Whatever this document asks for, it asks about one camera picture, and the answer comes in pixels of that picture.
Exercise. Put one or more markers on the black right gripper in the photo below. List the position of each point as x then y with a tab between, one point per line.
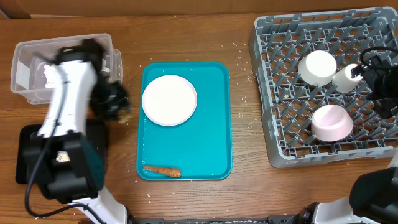
387	105

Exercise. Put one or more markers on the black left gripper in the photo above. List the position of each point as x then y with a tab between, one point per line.
121	101

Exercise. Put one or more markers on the white paper cup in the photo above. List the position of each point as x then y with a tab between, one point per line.
344	81

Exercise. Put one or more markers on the large white pink-rimmed plate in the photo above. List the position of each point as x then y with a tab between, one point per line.
169	100

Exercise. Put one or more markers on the white tissue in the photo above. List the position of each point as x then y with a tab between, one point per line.
51	75

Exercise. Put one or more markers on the pale green bowl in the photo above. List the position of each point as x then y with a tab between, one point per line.
317	68

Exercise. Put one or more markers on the small pink bowl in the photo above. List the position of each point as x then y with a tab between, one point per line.
331	123

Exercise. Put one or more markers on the orange carrot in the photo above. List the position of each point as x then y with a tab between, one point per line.
167	171

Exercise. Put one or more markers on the brown granola bar piece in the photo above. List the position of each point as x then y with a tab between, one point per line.
124	119

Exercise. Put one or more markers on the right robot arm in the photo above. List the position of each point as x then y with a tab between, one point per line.
373	197

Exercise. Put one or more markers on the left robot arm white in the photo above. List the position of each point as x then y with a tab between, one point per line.
64	169

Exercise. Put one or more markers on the clear plastic waste bin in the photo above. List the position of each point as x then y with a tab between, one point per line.
27	72

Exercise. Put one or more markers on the grey dishwasher rack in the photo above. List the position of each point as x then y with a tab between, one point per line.
278	43

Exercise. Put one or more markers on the white rice pile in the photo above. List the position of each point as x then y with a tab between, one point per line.
62	156

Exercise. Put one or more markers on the black tray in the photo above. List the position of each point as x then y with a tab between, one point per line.
96	132

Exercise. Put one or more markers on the teal plastic tray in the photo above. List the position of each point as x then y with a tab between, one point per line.
201	147

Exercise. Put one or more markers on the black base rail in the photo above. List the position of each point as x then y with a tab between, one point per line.
273	219

